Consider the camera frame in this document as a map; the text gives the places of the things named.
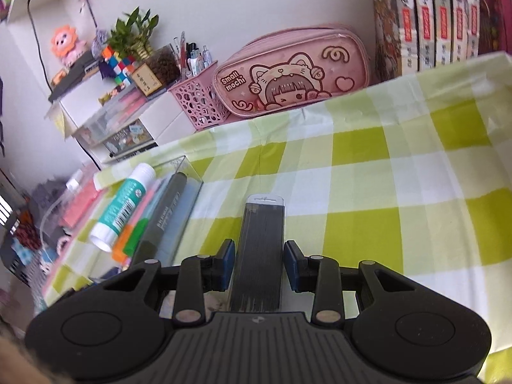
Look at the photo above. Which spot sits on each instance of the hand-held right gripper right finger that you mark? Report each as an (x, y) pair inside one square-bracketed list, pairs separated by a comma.
[(291, 260)]

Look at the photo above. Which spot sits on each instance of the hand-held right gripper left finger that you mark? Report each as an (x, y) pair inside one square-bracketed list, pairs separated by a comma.
[(228, 256)]

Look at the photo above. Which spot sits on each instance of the dark grey eraser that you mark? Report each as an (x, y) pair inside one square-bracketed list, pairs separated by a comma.
[(258, 256)]

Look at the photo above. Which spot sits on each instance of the grey-blue highlighter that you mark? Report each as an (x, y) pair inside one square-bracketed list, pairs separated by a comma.
[(180, 220)]

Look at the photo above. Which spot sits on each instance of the black marker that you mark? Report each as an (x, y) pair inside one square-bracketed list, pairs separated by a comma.
[(164, 212)]

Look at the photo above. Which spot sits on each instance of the pink highlighter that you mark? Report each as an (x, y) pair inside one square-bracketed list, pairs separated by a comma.
[(150, 204)]

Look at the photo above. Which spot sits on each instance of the green highlighter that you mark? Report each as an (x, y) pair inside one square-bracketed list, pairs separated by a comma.
[(136, 236)]

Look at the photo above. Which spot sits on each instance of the clear plastic box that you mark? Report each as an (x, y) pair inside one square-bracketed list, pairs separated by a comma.
[(182, 166)]

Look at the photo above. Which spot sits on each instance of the orange highlighter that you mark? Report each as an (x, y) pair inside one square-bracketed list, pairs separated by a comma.
[(122, 248)]

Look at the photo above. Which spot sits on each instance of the white and teal glue stick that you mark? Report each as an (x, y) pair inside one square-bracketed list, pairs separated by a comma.
[(120, 212)]

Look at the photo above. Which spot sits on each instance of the green checked tablecloth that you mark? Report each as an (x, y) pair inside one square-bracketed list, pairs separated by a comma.
[(360, 168)]

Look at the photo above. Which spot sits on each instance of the white drawer organiser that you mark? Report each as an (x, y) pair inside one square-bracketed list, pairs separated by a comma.
[(168, 128)]

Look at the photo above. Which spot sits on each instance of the stack of pink booklets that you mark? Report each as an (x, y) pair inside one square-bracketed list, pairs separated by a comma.
[(80, 208)]

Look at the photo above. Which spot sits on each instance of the pink perforated pen holder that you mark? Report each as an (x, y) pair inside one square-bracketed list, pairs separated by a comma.
[(200, 100)]

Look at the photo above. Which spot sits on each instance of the small white block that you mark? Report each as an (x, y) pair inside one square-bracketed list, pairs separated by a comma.
[(75, 180)]

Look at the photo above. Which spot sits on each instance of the pink cartoon pencil case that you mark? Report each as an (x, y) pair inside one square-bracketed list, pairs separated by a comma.
[(288, 84)]

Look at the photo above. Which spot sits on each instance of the clear storage box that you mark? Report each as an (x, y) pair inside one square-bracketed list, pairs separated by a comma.
[(120, 116)]

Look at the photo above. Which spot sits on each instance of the beige framed plaque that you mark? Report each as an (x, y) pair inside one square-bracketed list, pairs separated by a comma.
[(147, 80)]

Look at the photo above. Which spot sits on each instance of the glass vase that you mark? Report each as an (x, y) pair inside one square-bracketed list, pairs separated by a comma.
[(168, 66)]

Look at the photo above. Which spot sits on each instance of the small brown figurine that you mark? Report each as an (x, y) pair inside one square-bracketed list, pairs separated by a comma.
[(108, 95)]

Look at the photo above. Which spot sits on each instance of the bunch of pens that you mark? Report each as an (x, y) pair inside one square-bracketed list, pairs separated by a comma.
[(192, 58)]

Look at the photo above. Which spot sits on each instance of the dark patterned cloth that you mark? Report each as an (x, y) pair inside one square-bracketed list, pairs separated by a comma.
[(24, 236)]

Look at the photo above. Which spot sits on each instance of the white box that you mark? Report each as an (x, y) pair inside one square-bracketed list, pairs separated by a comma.
[(80, 104)]

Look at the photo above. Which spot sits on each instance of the yellow sticky note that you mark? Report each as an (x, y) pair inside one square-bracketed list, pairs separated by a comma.
[(59, 122)]

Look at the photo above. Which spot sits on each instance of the colourful puzzle cube stack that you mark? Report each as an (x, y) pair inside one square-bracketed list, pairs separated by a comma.
[(120, 68)]

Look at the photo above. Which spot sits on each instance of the dark grey box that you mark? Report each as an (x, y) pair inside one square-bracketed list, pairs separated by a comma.
[(72, 84)]

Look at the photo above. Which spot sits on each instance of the lucky bamboo plant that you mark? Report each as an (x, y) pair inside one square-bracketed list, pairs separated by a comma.
[(132, 36)]

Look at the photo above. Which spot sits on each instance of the cartoon paperback book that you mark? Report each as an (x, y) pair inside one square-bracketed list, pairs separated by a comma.
[(460, 28), (425, 28), (473, 28), (386, 28), (443, 28)]

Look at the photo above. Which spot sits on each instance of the purple hanging ornament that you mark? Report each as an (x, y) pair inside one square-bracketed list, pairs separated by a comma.
[(100, 40)]

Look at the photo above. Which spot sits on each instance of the orange lion plush toy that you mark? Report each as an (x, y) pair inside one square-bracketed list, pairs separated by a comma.
[(68, 44)]

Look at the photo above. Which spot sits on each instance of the magenta book slipcase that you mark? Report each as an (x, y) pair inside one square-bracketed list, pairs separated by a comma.
[(494, 8)]

